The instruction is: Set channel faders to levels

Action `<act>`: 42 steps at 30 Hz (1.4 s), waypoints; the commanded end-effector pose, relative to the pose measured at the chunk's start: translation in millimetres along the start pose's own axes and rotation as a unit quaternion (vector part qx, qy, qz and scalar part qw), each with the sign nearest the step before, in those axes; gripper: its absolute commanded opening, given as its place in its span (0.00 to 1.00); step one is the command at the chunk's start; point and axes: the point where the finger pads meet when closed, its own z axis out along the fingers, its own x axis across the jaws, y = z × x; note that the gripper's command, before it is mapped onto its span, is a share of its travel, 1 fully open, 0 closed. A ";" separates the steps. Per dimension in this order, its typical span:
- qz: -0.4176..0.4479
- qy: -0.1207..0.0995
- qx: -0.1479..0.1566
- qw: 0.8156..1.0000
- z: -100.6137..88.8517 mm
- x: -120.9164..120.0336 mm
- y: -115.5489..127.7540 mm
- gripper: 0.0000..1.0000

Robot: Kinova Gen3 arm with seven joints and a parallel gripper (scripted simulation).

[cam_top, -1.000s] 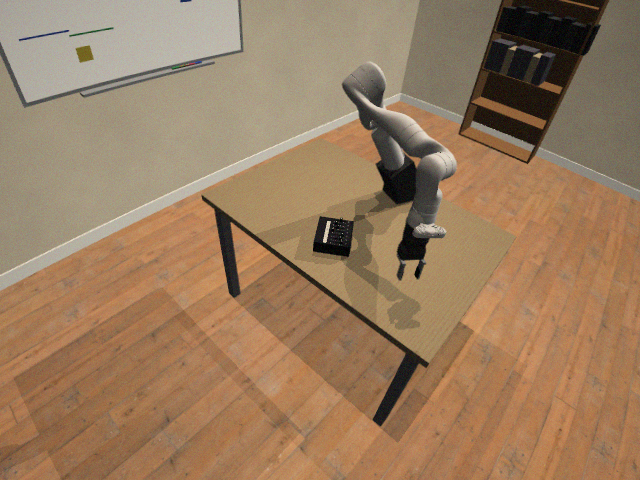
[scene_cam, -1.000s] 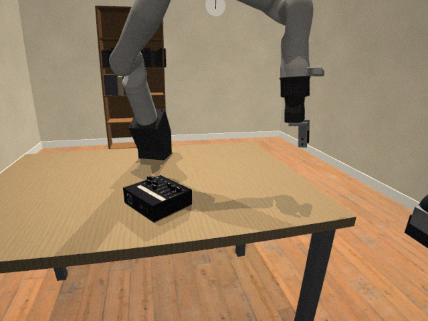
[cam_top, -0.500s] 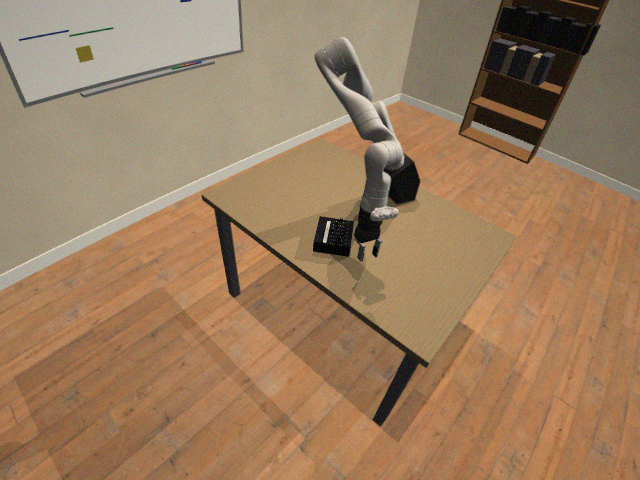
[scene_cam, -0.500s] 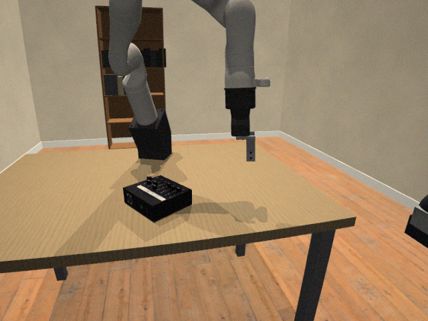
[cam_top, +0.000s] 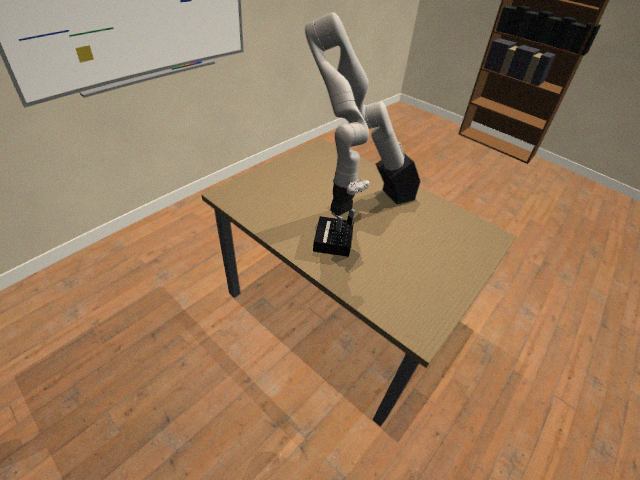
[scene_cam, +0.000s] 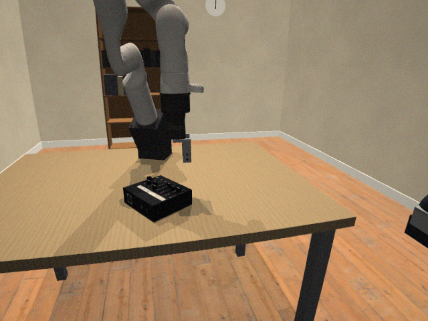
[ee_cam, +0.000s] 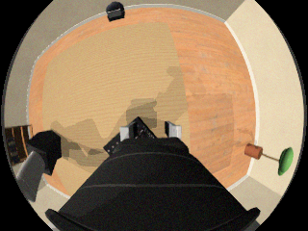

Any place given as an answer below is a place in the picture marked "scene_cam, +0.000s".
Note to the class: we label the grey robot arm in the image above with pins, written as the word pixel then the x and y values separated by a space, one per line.
pixel 171 27

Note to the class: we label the black lighting desk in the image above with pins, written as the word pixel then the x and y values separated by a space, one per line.
pixel 158 199

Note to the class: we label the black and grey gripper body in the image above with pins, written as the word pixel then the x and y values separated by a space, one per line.
pixel 175 93

